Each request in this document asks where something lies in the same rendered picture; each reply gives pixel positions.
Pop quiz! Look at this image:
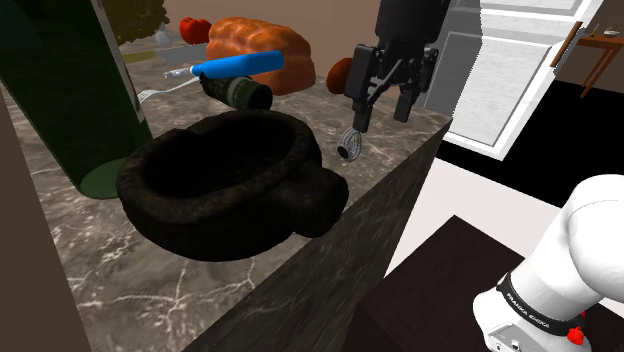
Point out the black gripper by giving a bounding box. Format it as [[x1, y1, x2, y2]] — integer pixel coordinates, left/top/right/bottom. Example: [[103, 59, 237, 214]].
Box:
[[342, 0, 453, 133]]

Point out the red-brown round fruit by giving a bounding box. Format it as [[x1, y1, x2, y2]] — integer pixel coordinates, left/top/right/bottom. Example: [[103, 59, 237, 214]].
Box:
[[325, 57, 355, 95]]

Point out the white panelled door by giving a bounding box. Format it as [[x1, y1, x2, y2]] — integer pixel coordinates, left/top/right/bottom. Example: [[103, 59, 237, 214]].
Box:
[[422, 0, 606, 162]]

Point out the orange bread loaf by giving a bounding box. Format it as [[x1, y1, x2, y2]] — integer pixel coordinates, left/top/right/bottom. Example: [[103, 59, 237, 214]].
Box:
[[205, 16, 317, 97]]

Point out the dark green jar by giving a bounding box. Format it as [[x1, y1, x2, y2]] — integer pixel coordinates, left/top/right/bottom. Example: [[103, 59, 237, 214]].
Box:
[[199, 74, 274, 111]]

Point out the red tomato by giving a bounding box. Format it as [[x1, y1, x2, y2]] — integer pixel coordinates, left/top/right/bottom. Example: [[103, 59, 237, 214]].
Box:
[[178, 16, 214, 46]]

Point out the black rough bowl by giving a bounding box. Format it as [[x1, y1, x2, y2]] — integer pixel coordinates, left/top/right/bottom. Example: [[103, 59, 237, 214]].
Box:
[[115, 108, 350, 263]]

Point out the dark robot stand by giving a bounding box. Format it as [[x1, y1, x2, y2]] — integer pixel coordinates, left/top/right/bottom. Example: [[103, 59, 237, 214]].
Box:
[[341, 214, 624, 352]]

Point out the brown wooden table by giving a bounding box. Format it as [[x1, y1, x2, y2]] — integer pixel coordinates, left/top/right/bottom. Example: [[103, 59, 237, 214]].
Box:
[[549, 20, 624, 100]]

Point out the silver fork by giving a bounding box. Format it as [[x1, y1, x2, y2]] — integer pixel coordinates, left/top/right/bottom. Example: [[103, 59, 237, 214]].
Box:
[[136, 76, 202, 106]]

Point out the small grey vase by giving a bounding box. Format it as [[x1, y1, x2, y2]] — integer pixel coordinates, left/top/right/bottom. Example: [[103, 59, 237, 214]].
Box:
[[154, 22, 175, 48]]

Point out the dark leafy plant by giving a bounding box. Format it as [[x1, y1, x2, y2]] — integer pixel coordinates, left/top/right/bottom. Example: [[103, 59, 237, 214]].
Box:
[[99, 0, 171, 47]]

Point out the large dark green bottle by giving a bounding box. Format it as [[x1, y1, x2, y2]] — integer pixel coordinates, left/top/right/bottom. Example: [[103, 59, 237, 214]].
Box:
[[0, 0, 155, 200]]

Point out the small wire whisk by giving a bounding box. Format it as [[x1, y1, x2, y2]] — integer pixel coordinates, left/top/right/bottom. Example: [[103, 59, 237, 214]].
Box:
[[336, 127, 365, 163]]

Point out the blue handled kitchen tool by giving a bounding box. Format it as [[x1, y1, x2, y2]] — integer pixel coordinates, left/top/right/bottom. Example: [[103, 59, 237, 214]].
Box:
[[163, 50, 286, 81]]

